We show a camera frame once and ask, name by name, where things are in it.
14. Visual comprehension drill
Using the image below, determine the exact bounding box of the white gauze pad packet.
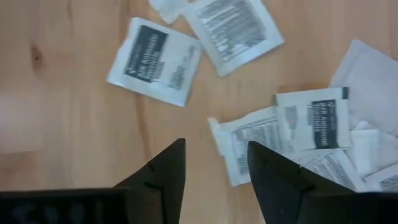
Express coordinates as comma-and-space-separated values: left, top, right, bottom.
328, 39, 398, 139

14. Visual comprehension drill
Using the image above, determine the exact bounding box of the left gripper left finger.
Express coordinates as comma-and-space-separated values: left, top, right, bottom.
0, 138, 187, 224

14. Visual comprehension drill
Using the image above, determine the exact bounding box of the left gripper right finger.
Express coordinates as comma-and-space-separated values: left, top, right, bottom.
248, 141, 398, 224

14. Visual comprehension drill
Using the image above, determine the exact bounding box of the BZK towelette packet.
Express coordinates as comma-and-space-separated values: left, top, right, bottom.
106, 17, 203, 108
274, 86, 353, 153

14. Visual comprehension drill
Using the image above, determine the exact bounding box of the folded plain white packet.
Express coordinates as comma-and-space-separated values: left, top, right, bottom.
345, 120, 398, 179

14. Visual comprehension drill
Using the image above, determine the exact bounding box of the white text-printed packet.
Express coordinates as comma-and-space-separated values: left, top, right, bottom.
182, 0, 286, 78
207, 106, 295, 188
363, 164, 398, 193
295, 148, 369, 193

